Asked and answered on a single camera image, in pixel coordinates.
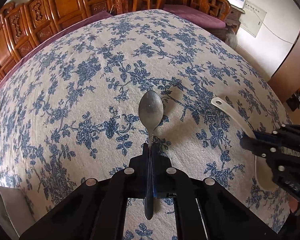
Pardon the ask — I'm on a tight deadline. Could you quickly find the blue floral tablecloth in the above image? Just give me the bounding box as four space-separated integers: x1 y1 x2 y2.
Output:
0 10 289 232

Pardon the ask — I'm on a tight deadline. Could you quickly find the white plastic ladle spoon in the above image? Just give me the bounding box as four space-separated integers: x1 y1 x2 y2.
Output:
211 97 277 191

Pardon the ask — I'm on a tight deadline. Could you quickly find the person's hand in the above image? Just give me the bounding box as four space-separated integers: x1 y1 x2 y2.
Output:
288 196 299 213

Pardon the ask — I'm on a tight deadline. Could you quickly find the silver metal spoon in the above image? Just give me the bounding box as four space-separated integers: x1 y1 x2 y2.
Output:
138 90 164 220

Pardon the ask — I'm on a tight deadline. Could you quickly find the wooden armchair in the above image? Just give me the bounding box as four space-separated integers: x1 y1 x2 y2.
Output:
186 0 231 21

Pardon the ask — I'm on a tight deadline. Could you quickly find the white wall poster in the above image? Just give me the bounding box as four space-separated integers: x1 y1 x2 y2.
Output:
239 0 267 37

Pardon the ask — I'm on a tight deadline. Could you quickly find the carved wooden bench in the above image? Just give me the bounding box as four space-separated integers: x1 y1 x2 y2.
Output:
0 0 186 83

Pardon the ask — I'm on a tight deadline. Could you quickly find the grey metal tray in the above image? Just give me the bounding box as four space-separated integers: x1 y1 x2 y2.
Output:
0 186 35 239

